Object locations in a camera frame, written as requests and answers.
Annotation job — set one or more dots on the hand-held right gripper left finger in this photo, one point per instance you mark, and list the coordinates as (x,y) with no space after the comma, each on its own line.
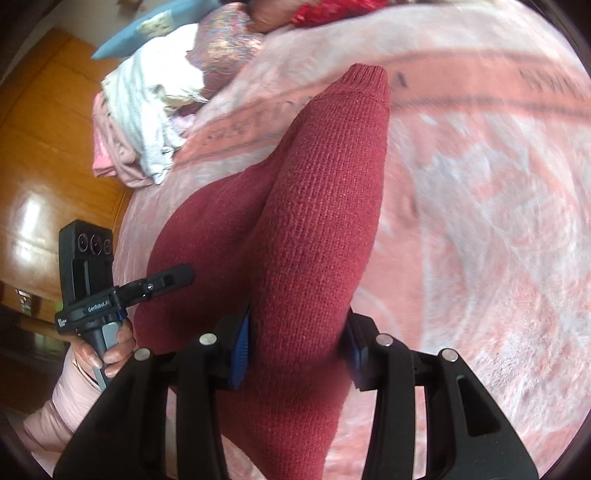
(242,350)

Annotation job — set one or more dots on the dark low cabinet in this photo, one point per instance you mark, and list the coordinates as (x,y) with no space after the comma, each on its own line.
(27,332)

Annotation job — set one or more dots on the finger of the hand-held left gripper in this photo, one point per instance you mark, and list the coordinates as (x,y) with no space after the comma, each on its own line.
(157,282)

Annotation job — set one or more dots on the red shiny bag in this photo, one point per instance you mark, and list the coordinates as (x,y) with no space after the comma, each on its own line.
(323,11)

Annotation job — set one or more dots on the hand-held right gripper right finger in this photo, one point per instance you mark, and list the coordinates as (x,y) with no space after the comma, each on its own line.
(356,357)

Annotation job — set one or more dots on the person's left hand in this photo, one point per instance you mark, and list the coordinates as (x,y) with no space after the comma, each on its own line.
(117,350)

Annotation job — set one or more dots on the floral pillow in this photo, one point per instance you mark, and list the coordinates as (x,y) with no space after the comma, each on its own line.
(226,46)

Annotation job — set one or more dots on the red knit sweater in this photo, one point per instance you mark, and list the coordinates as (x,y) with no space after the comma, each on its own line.
(314,207)

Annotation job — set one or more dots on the person's left forearm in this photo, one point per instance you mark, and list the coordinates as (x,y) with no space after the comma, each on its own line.
(64,415)

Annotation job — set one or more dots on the pink fluffy folded blanket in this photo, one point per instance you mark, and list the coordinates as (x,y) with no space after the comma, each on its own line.
(272,18)

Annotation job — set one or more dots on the pink printed blanket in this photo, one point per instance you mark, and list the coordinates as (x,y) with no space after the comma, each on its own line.
(485,230)

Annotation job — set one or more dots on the white grey striped garment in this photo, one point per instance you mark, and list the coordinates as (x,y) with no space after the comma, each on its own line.
(143,101)

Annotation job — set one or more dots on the pink garment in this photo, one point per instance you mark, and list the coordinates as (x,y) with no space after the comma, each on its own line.
(111,157)

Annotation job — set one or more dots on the cream cloth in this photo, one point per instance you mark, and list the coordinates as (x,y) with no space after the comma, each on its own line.
(184,94)

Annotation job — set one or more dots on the blue pillow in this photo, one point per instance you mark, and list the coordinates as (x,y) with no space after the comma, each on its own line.
(124,39)

